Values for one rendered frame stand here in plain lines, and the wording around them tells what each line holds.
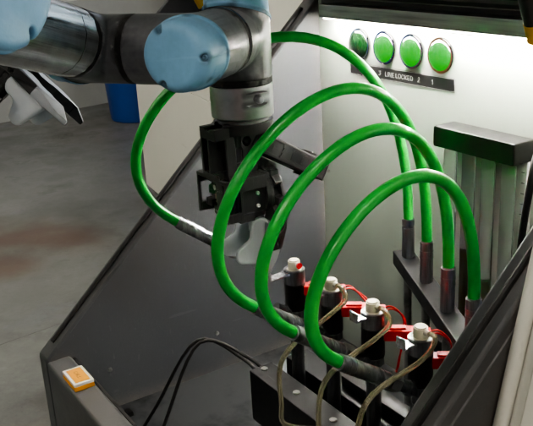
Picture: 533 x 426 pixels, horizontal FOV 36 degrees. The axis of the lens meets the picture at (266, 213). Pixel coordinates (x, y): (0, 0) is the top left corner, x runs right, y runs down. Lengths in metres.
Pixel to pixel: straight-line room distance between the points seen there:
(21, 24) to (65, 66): 0.34
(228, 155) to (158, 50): 0.18
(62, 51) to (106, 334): 0.62
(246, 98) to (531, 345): 0.41
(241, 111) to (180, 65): 0.14
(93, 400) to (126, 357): 0.19
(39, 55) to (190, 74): 0.14
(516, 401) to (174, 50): 0.48
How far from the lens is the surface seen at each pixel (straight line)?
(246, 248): 1.00
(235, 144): 0.97
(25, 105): 1.08
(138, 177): 1.08
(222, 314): 1.43
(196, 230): 1.11
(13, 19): 0.51
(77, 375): 1.24
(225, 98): 0.94
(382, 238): 1.37
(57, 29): 0.82
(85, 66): 0.87
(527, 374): 0.83
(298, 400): 1.09
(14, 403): 3.13
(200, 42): 0.81
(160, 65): 0.83
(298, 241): 1.47
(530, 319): 0.82
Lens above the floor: 1.57
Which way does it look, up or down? 19 degrees down
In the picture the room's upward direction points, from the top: 3 degrees counter-clockwise
